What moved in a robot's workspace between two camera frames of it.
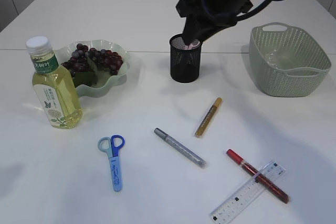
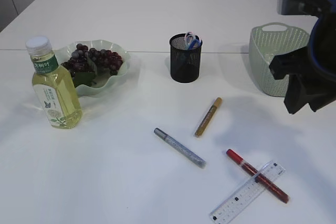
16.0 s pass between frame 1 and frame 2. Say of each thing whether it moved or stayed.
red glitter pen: stayed
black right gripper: moved
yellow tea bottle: stayed
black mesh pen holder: stayed
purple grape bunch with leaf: stayed
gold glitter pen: stayed
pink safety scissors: moved
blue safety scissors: moved
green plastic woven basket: stayed
